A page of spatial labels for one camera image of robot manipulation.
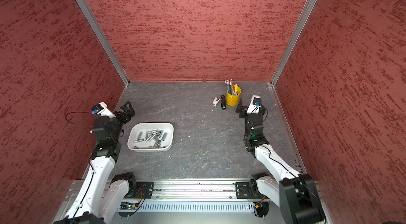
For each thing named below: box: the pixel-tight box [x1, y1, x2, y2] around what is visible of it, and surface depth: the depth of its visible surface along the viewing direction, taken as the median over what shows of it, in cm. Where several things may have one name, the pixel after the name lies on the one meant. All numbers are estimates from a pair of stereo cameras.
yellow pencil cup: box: [226, 85, 242, 107], surface depth 106 cm
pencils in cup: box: [224, 78, 238, 96], surface depth 103 cm
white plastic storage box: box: [126, 122, 174, 152], surface depth 92 cm
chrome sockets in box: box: [133, 129, 168, 149], surface depth 93 cm
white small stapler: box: [212, 96, 221, 107], surface depth 109 cm
